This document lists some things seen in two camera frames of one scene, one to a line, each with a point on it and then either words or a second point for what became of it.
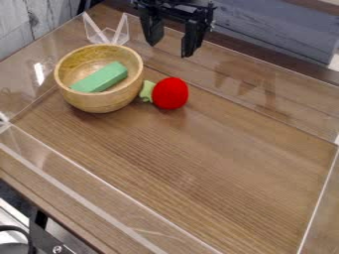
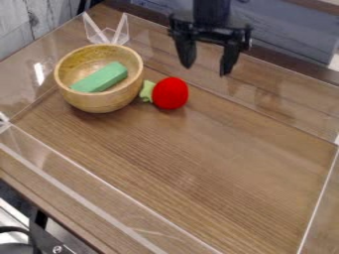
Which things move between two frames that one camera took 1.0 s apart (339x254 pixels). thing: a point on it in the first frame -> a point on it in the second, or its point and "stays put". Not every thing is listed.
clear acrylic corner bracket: x=106 y=35 stays put
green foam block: x=102 y=78 stays put
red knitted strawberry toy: x=167 y=92 stays put
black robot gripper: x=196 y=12 -> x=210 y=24
